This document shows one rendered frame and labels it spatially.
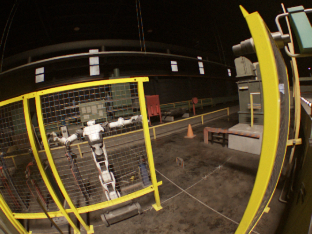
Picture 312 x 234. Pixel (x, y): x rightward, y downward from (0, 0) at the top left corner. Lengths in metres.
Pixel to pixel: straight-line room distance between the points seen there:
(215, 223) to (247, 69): 3.86
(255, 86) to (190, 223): 3.64
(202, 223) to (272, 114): 1.66
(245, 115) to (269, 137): 3.81
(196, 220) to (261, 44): 1.88
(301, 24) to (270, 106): 1.18
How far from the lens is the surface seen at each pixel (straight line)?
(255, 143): 3.52
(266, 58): 0.42
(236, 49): 1.63
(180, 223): 1.89
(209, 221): 1.91
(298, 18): 1.52
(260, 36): 0.44
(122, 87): 10.06
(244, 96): 4.21
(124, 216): 1.94
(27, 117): 1.49
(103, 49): 10.26
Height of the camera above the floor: 1.56
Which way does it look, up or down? 7 degrees down
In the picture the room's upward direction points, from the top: 7 degrees counter-clockwise
